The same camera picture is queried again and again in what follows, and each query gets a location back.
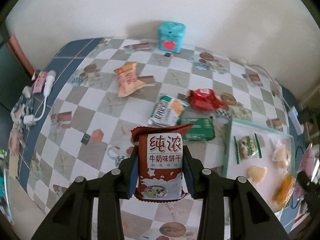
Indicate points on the black charger plug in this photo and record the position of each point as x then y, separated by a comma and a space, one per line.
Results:
306, 115

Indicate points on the teal cardboard tray box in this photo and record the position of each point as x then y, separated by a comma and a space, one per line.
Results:
267, 142

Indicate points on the green and white cracker packet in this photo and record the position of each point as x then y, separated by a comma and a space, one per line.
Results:
166, 111

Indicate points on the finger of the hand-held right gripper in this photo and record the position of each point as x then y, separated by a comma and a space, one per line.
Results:
306, 180

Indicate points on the dark green snack packet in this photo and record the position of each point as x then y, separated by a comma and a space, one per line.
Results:
200, 128

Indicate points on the white power strip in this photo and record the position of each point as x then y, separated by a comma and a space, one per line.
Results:
293, 118

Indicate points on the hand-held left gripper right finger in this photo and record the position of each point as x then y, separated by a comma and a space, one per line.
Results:
191, 180

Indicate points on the yellow clear snack packet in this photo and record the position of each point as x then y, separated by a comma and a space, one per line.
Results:
283, 187

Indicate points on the brown wooden rail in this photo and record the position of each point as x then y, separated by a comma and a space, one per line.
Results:
20, 52

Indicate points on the checked printed tablecloth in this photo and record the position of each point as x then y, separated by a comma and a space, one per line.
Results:
100, 85

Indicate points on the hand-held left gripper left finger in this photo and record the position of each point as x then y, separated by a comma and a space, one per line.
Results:
132, 177

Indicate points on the small pink sachet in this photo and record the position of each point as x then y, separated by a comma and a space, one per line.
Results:
40, 82

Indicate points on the green striped cracker packet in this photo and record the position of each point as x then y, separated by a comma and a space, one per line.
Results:
247, 147

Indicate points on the orange snack packet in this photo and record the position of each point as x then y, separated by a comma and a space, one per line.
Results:
128, 78

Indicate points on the teal tin box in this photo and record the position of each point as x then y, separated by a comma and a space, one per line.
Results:
171, 36

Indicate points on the red snack packet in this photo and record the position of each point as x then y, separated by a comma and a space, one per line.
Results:
205, 100

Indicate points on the brown milk biscuit packet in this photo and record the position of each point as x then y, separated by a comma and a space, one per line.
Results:
161, 160

